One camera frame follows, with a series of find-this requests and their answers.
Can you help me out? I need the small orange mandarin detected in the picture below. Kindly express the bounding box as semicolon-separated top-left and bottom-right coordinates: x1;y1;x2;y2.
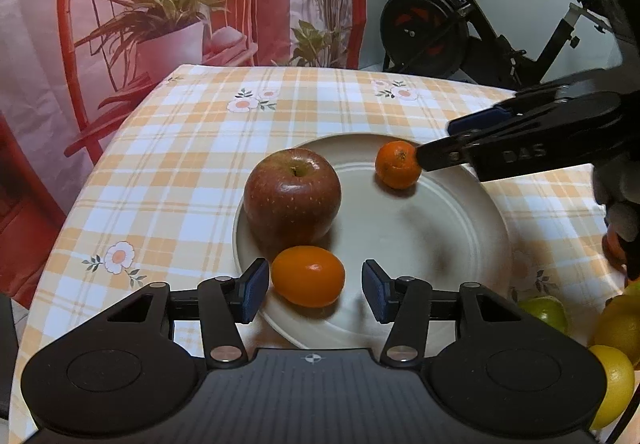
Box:
271;245;345;308

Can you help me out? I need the dark red apple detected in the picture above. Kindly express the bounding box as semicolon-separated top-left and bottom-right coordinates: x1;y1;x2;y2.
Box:
243;148;342;250

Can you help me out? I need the large red apple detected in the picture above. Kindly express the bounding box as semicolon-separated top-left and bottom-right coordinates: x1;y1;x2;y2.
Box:
602;228;627;274

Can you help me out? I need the green apple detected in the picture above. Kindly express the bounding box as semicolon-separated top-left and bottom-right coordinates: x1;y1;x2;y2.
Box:
518;295;570;334

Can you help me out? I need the yellow lemon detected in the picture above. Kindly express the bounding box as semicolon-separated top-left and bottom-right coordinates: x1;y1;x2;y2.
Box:
589;346;634;431

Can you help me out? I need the gloved right hand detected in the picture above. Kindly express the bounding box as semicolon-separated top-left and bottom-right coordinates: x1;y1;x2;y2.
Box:
591;152;639;281

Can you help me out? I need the beige round plate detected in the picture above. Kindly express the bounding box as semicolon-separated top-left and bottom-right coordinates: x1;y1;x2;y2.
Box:
233;133;512;350

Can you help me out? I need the black exercise bike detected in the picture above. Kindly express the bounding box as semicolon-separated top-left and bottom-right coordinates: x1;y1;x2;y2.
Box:
380;0;613;90

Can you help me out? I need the orange plaid tablecloth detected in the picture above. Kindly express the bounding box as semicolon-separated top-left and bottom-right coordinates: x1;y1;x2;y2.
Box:
6;63;634;444

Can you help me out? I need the yellow banana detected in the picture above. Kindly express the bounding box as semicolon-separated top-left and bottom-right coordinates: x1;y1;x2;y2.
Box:
588;280;640;368

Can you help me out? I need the printed pink backdrop cloth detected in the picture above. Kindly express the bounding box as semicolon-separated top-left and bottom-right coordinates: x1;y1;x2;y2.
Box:
1;0;367;306

